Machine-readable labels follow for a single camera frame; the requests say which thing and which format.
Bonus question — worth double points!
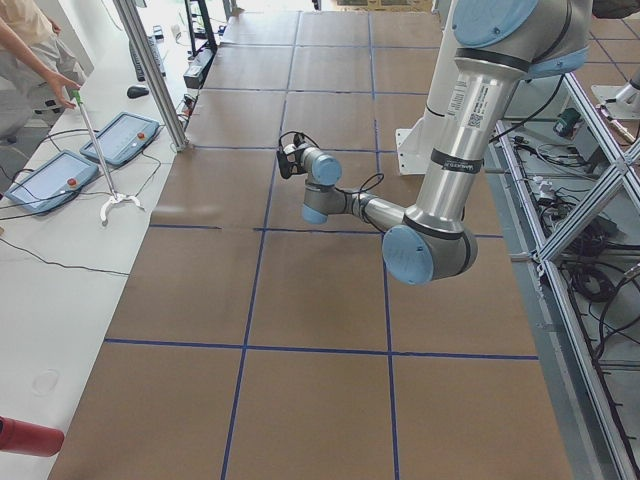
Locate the black cable bundle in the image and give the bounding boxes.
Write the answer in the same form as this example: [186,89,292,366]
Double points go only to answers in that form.
[559,219,640,361]

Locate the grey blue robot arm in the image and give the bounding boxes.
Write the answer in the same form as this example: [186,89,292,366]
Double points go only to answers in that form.
[277,1,592,285]

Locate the red bottle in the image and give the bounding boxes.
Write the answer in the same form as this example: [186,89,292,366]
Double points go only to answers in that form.
[1,417,65,457]

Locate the aluminium truss frame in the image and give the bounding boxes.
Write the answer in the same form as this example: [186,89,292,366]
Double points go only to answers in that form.
[487,74,639,479]

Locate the person in beige clothes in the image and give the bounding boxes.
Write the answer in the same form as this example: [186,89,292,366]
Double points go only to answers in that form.
[1,0,86,127]

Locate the black keyboard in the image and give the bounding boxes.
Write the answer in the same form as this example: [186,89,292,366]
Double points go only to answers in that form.
[128,34,167,84]

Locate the green power supply box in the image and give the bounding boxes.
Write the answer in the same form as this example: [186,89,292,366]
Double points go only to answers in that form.
[553,107,581,138]

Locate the near teach pendant tablet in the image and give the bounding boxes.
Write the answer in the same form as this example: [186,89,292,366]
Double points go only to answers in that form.
[5,150,99,214]

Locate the far teach pendant tablet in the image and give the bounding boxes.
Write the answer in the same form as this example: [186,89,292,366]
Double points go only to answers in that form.
[95,112,160,167]

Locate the black computer mouse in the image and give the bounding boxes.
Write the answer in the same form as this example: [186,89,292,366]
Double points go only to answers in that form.
[126,85,150,99]

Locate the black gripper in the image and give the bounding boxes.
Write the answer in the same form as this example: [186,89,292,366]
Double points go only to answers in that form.
[277,144,303,179]

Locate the teach pendant tablet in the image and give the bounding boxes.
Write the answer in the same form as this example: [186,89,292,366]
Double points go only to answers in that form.
[95,112,160,167]
[5,150,99,214]

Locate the white reach grabber tool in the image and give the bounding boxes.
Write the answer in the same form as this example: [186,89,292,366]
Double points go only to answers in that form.
[71,89,145,227]

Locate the aluminium frame post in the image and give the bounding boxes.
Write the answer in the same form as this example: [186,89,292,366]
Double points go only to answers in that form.
[113,0,187,152]

